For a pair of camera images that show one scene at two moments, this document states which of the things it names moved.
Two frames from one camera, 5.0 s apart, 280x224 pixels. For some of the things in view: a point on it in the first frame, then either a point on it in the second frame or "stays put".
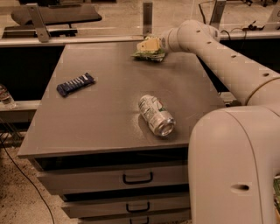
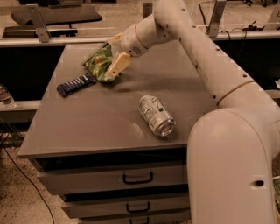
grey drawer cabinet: (94, 148) stays put
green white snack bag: (276, 192) stays put
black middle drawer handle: (138, 210) stays put
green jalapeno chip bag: (157, 55) -> (98, 62)
